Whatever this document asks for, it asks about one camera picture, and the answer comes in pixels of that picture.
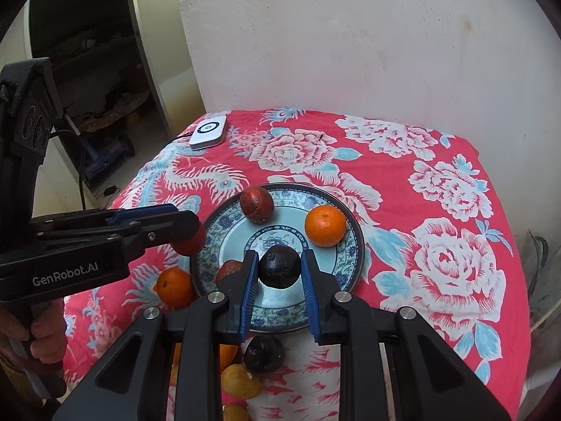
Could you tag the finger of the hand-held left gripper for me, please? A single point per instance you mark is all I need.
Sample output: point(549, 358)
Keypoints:
point(171, 228)
point(140, 215)

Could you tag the red floral tablecloth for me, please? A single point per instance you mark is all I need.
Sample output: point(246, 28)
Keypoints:
point(385, 210)

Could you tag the small orange mandarin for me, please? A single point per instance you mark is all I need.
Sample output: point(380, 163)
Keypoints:
point(325, 226)

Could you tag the white square device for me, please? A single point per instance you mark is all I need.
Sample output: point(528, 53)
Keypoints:
point(208, 133)

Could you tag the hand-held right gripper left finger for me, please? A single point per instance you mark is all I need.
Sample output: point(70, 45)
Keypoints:
point(250, 289)

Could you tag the blue wheeled cart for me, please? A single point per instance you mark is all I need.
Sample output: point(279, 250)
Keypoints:
point(105, 153)

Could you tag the wrinkled dark red passion fruit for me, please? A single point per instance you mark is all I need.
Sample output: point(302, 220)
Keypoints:
point(256, 205)

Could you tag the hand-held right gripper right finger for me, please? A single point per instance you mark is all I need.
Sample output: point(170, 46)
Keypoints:
point(308, 298)

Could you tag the smooth dark red fruit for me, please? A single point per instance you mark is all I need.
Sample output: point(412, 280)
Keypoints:
point(227, 272)

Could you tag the blue patterned ceramic plate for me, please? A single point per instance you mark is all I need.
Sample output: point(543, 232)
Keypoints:
point(285, 218)

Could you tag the person's left hand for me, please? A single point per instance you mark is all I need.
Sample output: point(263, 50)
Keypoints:
point(48, 333)

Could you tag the orange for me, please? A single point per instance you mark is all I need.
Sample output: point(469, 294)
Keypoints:
point(227, 355)
point(176, 353)
point(175, 287)

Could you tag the round wooden board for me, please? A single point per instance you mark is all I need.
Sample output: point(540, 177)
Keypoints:
point(118, 104)

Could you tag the small black adapter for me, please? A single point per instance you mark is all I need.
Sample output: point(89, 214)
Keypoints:
point(109, 190)

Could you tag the dark purple plum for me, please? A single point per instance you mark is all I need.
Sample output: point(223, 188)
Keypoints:
point(279, 267)
point(264, 354)

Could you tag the red apple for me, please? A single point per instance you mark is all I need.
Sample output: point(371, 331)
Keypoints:
point(193, 243)

